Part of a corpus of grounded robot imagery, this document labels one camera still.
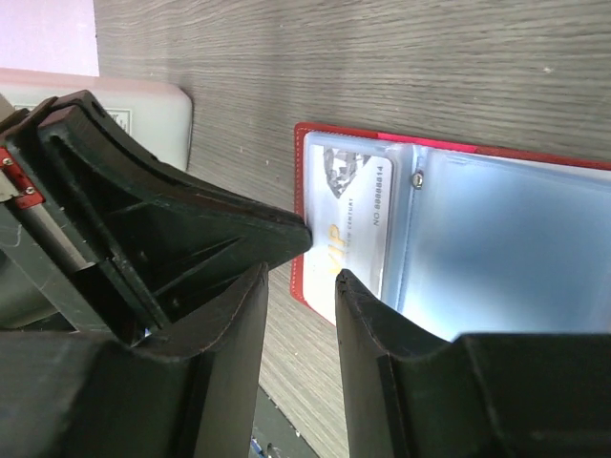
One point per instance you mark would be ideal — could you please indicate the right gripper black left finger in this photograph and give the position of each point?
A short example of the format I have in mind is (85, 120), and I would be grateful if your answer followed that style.
(187, 391)

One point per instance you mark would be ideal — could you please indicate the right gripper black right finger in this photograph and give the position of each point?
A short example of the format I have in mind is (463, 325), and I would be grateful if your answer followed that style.
(408, 393)

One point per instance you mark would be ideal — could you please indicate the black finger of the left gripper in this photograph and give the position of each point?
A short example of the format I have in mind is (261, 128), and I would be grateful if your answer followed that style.
(101, 236)

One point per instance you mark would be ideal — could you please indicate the red leather card holder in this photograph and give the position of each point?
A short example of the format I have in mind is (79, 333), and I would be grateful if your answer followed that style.
(483, 239)

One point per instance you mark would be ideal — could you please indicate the white plastic bottle black cap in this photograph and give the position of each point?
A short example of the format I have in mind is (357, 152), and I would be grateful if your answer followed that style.
(157, 115)

